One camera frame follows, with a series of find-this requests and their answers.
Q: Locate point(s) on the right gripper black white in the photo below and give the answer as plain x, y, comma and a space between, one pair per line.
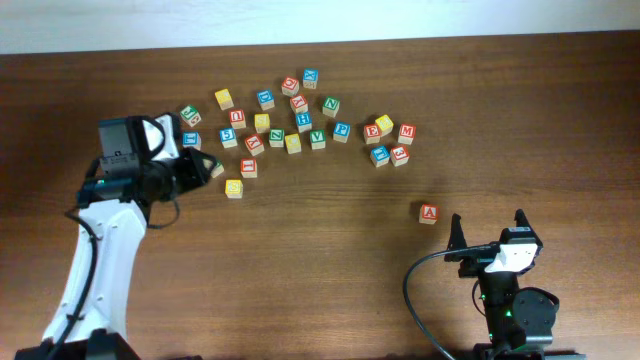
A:
471, 264

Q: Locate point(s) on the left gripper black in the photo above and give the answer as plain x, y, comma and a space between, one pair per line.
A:
185, 170

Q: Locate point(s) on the yellow s block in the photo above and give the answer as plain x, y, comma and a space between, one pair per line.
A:
234, 188
262, 123

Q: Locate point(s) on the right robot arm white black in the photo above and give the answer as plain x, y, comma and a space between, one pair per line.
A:
519, 320

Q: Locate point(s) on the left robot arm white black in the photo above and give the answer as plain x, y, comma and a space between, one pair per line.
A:
143, 161

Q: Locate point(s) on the green B block centre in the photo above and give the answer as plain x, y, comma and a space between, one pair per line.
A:
217, 170

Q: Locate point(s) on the red A block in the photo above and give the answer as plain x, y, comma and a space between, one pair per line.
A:
429, 214

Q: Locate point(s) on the green J block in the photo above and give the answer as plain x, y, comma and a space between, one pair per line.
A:
190, 115

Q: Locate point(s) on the blue 5 block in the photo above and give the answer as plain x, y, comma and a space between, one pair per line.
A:
228, 138

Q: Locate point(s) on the red I block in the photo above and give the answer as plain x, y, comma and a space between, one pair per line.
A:
248, 168

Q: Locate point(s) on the red U block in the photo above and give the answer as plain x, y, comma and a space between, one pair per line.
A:
237, 119

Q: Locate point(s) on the red Y block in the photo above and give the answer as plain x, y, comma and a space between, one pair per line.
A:
254, 144

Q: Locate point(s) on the yellow block top left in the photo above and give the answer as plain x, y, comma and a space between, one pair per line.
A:
224, 99

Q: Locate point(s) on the green Z block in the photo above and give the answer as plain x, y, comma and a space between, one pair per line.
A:
276, 137

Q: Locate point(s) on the red 3 block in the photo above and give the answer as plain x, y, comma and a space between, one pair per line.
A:
399, 155

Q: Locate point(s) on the blue D block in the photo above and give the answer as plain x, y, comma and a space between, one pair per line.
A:
266, 99

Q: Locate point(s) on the red M block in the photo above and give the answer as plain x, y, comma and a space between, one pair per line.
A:
406, 134

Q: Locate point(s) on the yellow C block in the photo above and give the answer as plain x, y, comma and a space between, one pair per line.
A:
293, 143

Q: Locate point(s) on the blue block lower right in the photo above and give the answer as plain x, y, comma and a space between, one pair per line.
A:
379, 156

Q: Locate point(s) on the yellow block by E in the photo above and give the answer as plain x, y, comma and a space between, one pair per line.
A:
385, 125

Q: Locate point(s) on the blue H block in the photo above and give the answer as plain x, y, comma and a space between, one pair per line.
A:
303, 122

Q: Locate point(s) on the red K block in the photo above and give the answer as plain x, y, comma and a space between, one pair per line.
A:
299, 104

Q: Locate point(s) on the red E block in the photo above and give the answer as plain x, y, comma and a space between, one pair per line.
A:
371, 134

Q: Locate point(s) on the red C block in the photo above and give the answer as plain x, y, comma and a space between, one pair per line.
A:
290, 86

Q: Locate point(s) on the green V block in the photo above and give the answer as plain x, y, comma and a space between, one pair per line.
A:
317, 139

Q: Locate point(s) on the blue X block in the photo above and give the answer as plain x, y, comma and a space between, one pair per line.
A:
310, 78

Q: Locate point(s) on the blue P block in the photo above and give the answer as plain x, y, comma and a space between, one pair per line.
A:
341, 132

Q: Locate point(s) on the green N block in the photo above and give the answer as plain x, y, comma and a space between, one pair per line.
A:
331, 106

